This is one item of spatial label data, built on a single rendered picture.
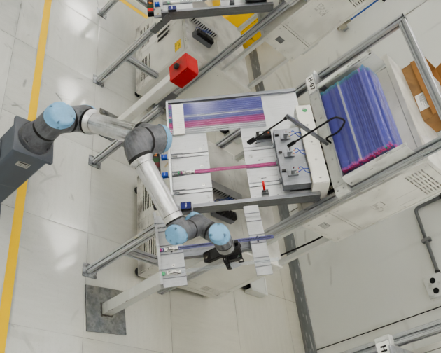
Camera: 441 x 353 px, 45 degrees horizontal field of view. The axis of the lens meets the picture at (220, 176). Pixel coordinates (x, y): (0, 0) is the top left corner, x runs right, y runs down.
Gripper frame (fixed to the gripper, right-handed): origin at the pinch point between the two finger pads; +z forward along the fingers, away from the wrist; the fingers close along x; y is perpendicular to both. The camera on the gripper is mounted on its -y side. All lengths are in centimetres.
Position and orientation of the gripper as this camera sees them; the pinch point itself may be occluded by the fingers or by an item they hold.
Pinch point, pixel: (230, 265)
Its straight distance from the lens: 231.4
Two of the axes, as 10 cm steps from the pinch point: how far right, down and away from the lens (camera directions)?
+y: 9.7, -2.4, -1.0
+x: -1.5, -8.4, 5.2
